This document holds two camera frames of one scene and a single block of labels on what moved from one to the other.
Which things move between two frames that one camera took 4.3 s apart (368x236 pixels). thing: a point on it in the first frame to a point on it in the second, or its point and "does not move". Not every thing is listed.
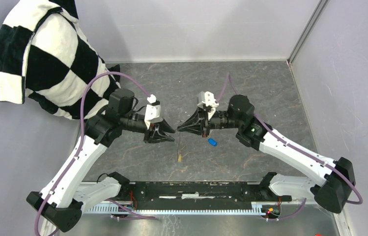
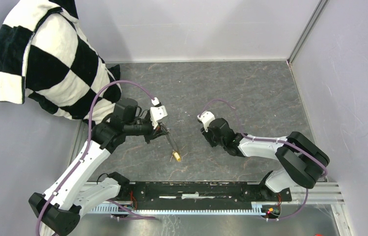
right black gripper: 194,123 to 207,134
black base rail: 198,195 does not move
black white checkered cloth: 43,50 does not move
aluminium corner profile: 307,31 does not move
